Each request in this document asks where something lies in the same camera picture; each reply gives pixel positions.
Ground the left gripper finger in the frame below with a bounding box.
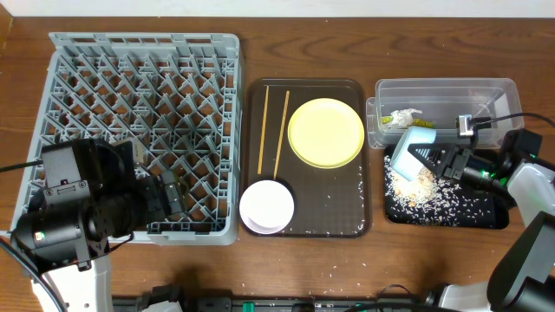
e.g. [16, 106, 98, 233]
[165, 184, 187, 215]
[160, 170, 189, 191]

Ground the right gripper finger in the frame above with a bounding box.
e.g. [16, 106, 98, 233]
[418, 158, 445, 178]
[408, 144, 447, 159]

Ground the light blue bowl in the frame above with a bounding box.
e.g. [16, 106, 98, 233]
[388, 126, 437, 182]

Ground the white tissue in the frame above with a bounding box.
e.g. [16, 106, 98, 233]
[388, 108, 422, 128]

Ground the green snack wrapper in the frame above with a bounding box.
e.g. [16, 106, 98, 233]
[381, 116, 435, 128]

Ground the white pink bowl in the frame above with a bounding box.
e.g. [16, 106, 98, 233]
[239, 180, 295, 235]

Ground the wooden chopstick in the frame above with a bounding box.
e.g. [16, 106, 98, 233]
[273, 90, 291, 180]
[257, 85, 270, 175]

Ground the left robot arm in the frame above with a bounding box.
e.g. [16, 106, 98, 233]
[10, 139, 189, 311]

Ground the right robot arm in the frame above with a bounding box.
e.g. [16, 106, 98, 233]
[401, 128, 554, 312]

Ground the spilled rice food waste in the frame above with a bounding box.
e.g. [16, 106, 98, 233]
[383, 155, 498, 226]

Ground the clear plastic waste bin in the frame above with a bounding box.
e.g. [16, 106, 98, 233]
[366, 78, 522, 149]

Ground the grey plastic dishwasher rack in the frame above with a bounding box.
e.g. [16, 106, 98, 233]
[12, 32, 244, 245]

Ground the black rectangular tray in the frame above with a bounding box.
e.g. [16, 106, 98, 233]
[382, 144, 510, 231]

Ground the dark brown serving tray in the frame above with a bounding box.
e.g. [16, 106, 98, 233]
[240, 78, 372, 238]

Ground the yellow round plate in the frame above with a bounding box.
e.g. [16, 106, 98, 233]
[287, 98, 364, 169]

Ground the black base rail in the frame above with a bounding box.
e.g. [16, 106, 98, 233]
[112, 284, 439, 312]

